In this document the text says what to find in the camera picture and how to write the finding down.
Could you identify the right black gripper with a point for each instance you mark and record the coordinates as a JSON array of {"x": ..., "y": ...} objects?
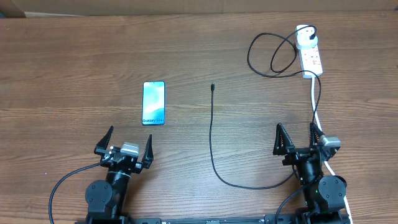
[{"x": 296, "y": 154}]

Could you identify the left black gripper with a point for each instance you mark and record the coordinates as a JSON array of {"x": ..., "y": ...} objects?
[{"x": 99, "y": 148}]

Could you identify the blue Galaxy smartphone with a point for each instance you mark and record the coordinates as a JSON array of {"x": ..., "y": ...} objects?
[{"x": 153, "y": 103}]

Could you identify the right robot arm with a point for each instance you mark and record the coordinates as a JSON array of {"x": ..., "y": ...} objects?
[{"x": 324, "y": 195}]

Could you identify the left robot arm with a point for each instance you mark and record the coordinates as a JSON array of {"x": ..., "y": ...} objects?
[{"x": 105, "y": 198}]

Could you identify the white charger plug adapter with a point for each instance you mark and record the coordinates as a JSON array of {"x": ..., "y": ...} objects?
[{"x": 306, "y": 37}]

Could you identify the white power strip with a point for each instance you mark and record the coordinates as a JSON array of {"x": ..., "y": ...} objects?
[{"x": 310, "y": 62}]

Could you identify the brown cardboard backdrop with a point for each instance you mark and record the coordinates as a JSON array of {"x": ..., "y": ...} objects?
[{"x": 21, "y": 8}]

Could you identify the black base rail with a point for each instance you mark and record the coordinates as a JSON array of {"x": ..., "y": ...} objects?
[{"x": 267, "y": 219}]

